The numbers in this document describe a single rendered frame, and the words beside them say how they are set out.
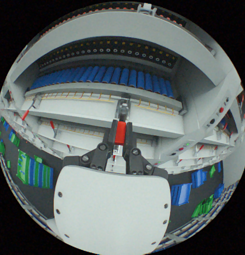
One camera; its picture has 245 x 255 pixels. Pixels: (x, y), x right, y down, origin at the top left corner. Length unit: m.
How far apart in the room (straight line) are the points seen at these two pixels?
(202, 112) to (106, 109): 0.21
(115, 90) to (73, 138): 0.27
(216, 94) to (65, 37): 0.26
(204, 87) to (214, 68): 0.07
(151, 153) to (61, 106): 0.34
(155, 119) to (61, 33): 0.24
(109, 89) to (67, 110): 0.10
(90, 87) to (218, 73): 0.25
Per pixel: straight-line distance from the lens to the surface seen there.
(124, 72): 0.23
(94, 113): 0.18
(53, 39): 0.17
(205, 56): 0.15
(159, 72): 0.28
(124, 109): 0.15
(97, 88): 0.18
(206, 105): 0.20
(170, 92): 0.24
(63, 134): 0.41
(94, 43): 0.28
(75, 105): 0.20
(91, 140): 0.35
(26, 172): 0.96
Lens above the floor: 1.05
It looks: 54 degrees down
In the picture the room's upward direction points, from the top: 14 degrees clockwise
